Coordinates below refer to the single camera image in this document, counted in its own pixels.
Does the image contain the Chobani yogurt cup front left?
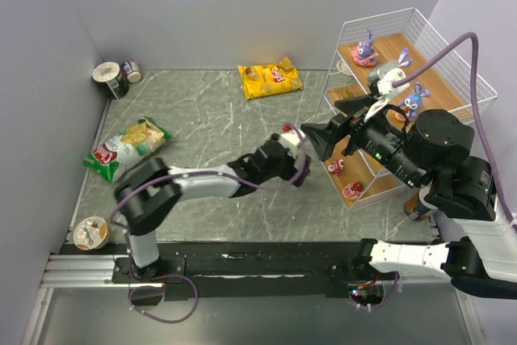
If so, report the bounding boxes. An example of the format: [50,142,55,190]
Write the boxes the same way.
[73,217,110,250]

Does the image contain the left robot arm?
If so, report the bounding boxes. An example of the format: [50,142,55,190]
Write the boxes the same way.
[114,128,311,279]

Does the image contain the green chips bag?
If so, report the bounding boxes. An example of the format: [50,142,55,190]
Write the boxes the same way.
[83,116,173,183]

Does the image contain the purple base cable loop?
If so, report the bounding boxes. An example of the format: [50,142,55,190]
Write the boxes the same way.
[128,274,200,325]

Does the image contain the Chobani yogurt cup behind shelf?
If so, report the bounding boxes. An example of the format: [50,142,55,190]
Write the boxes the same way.
[335,59,351,75]

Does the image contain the tin can front right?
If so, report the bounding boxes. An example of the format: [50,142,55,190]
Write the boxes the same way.
[404,193,436,221]

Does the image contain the yellow Lays chips bag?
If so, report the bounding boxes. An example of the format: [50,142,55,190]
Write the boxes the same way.
[238,57,304,100]

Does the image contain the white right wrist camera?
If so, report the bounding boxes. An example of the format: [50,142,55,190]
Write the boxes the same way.
[363,59,409,122]

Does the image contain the small blue white cup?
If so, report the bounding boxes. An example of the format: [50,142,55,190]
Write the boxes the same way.
[120,60,142,83]

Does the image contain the pink bear strawberry donut toy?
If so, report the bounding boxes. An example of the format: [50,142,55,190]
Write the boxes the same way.
[343,181,365,200]

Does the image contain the white wire wooden shelf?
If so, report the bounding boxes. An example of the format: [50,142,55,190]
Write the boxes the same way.
[313,8,474,211]

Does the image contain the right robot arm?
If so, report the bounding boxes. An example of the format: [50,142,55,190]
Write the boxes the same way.
[301,96,516,300]

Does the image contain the purple bunny with cupcake toy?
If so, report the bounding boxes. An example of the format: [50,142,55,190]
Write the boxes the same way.
[394,82,431,123]

